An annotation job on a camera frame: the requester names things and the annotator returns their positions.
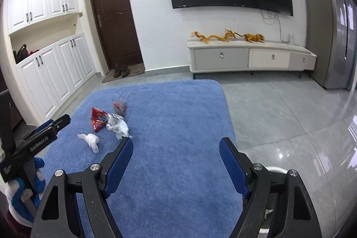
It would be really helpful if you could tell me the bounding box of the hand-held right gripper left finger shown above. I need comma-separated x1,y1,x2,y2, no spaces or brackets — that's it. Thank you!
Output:
30,137,134,238

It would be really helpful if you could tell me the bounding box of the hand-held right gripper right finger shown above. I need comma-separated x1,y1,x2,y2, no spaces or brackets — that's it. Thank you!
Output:
219,137,324,238

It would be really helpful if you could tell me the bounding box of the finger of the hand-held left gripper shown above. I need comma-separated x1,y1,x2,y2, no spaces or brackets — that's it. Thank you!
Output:
36,119,54,131
52,114,71,134

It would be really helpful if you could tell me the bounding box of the white tissue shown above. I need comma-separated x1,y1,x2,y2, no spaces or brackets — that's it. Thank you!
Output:
77,133,100,154

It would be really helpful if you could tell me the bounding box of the red snack packet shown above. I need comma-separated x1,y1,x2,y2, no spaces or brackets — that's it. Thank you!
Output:
91,107,109,132

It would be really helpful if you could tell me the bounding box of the white round trash bin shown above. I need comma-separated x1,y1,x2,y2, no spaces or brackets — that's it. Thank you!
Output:
258,166,288,238

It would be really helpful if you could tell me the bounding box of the white printed wrapper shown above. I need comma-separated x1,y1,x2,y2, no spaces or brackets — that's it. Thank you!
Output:
105,113,131,140

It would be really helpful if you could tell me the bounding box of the person's left hand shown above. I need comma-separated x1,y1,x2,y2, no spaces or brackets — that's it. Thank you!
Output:
10,157,46,220

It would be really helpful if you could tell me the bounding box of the dark furniture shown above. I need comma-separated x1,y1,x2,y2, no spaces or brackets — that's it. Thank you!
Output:
0,89,14,156

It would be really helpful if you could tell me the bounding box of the white shoe cabinet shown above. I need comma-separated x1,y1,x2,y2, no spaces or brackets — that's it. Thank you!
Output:
15,32,97,123

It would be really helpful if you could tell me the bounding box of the blue fluffy mat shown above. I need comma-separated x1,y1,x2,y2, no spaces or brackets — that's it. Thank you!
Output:
39,80,244,238

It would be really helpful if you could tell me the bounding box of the dark handbag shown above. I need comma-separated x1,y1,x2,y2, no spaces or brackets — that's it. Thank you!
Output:
14,44,29,63

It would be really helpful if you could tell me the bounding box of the brown doormat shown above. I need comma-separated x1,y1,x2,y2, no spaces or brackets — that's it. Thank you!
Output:
101,64,145,84

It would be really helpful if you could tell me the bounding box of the white grey television cabinet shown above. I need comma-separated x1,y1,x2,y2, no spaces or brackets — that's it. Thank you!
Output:
187,39,318,79

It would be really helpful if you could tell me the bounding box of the dark brown door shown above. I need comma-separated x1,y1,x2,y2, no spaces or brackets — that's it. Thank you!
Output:
88,0,144,72

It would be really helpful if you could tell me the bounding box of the golden dragon figurine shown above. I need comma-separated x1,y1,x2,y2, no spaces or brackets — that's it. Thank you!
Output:
190,29,243,44

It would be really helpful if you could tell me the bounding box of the golden tiger figurine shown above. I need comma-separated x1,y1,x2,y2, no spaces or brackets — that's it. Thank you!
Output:
243,33,265,44

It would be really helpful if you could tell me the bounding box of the grey refrigerator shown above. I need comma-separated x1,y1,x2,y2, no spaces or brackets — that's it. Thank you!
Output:
301,0,357,91

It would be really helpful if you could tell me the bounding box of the white television cable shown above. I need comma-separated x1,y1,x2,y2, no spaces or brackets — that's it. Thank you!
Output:
261,10,291,42

